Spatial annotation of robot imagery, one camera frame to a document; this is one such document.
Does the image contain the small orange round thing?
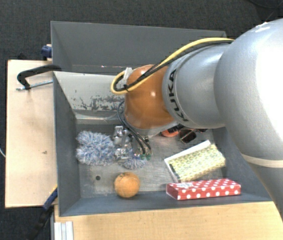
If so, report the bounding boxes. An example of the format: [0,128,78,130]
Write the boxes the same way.
[161,129,179,138]

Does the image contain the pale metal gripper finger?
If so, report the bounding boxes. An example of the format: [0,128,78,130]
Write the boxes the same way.
[112,125,132,145]
[114,145,134,161]

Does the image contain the grey metal bin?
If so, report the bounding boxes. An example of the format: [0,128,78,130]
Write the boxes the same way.
[50,20,273,218]

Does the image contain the yellow-green patterned packet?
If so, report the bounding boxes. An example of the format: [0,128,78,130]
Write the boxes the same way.
[163,139,227,184]

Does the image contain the pale wood flat board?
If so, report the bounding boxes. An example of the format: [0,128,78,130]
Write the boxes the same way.
[5,59,58,209]

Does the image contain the red white-dotted box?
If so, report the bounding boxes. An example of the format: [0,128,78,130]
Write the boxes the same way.
[165,178,242,201]

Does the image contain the orange fruit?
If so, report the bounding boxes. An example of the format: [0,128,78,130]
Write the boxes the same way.
[113,171,141,199]

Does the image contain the blue and white fluffy cloth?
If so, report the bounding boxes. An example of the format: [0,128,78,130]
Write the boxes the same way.
[75,130,147,171]

